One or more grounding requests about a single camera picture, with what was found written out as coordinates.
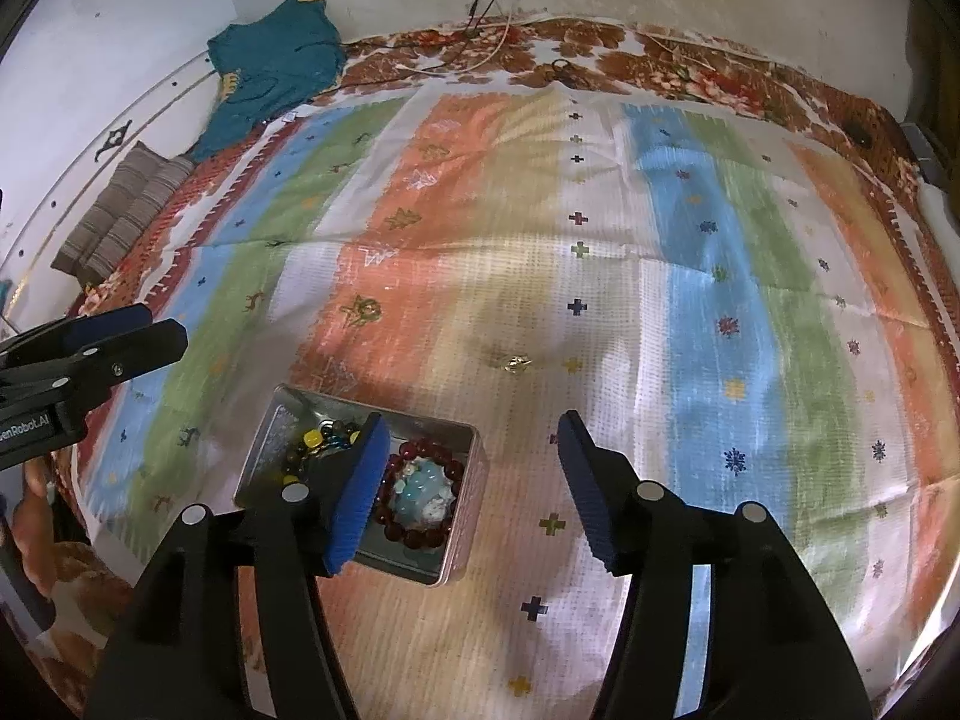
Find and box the yellow hanging garment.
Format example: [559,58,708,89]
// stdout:
[907,0,960,218]

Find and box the white pillow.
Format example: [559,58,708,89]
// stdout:
[919,180,960,227]

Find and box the striped colourful mat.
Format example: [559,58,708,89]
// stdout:
[75,82,960,698]

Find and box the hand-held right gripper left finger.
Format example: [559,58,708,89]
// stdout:
[82,412,392,720]

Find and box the brown striped cushion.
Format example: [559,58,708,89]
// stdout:
[51,141,194,278]

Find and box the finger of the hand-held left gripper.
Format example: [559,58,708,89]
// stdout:
[0,304,151,371]
[0,319,188,410]

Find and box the silver metal tin box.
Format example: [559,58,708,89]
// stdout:
[232,384,488,587]

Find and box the white curved headboard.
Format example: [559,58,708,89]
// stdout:
[0,52,218,316]

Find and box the white cable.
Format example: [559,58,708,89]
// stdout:
[637,26,773,67]
[409,15,526,77]

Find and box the grey object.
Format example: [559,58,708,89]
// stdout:
[904,124,943,185]

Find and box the amber bead bracelet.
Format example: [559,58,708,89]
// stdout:
[281,420,361,487]

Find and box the teal garment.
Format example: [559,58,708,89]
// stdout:
[187,0,347,164]

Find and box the light blue bead bracelet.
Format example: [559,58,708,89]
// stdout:
[390,461,457,522]

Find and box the dark red bead bracelet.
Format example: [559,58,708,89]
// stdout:
[373,439,467,550]

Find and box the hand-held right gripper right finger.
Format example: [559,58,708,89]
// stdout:
[556,409,875,720]

